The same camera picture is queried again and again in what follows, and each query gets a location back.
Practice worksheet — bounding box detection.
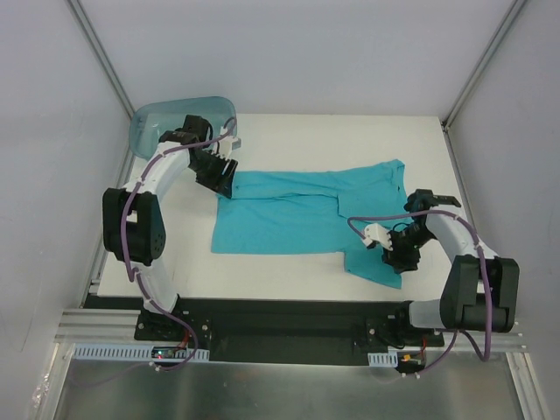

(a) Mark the teal t shirt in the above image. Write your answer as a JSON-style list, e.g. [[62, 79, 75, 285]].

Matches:
[[211, 159, 407, 289]]

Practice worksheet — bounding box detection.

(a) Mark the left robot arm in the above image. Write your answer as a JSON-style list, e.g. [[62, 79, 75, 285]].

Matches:
[[102, 115, 240, 341]]

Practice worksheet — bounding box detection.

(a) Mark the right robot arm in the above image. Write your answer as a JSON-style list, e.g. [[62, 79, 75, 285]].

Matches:
[[381, 189, 520, 346]]

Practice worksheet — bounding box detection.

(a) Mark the translucent blue plastic bin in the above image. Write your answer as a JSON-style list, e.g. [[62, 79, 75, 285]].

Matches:
[[129, 96, 236, 160]]

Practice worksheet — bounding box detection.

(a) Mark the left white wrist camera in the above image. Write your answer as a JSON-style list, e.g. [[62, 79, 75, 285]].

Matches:
[[215, 136, 242, 159]]

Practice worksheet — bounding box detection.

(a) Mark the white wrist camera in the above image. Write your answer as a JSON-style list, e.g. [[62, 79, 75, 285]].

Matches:
[[362, 223, 393, 250], [215, 136, 242, 159]]

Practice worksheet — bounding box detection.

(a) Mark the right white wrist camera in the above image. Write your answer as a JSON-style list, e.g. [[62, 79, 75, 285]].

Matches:
[[362, 223, 393, 250]]

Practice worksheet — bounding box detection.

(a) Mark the right white cable duct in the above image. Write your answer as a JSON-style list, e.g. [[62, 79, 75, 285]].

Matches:
[[367, 351, 398, 368]]

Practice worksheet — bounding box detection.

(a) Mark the white cable duct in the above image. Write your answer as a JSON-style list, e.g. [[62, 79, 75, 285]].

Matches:
[[73, 344, 210, 363], [367, 351, 398, 368]]

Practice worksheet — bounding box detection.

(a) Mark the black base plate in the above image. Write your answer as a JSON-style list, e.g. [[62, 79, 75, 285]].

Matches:
[[134, 297, 444, 366]]

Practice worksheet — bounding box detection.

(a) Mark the left aluminium frame post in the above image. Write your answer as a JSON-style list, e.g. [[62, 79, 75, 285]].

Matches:
[[66, 0, 135, 120]]

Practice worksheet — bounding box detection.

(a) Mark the aluminium frame post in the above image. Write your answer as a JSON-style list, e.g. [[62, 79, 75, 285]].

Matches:
[[66, 0, 135, 120], [441, 0, 529, 132]]

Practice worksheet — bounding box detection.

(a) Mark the left white cable duct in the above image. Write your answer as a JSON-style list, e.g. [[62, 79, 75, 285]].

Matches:
[[73, 344, 210, 363]]

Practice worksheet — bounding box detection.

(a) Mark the right aluminium frame post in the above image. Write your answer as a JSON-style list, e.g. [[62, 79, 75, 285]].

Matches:
[[441, 0, 529, 132]]

